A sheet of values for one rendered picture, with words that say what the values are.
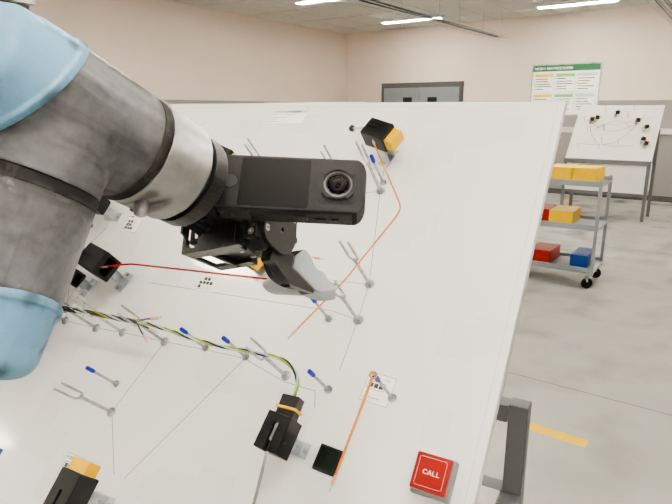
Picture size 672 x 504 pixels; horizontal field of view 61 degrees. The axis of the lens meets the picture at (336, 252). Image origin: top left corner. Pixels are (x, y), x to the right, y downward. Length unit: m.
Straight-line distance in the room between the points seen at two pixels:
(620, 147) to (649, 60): 2.55
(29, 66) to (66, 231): 0.09
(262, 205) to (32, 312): 0.17
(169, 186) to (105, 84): 0.08
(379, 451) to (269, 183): 0.57
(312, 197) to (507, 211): 0.67
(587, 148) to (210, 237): 9.26
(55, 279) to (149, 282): 0.95
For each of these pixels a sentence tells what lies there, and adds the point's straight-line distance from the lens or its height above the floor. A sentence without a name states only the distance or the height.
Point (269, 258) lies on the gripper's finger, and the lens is 0.46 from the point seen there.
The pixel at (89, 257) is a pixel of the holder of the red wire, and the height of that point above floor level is 1.28.
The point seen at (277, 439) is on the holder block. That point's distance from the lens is 0.88.
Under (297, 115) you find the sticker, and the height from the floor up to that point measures 1.57.
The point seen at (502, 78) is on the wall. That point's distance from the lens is 12.35.
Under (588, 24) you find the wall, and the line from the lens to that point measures 11.99.
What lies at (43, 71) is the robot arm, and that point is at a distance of 0.34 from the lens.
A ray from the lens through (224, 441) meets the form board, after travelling 1.03.
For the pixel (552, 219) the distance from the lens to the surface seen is 5.63.
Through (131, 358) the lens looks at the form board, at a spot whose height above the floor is 1.10.
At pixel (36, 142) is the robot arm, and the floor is 1.56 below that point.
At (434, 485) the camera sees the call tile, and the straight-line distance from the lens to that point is 0.85.
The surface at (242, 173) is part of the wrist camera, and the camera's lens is 0.44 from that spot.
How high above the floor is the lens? 1.58
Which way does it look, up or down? 14 degrees down
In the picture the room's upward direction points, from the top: straight up
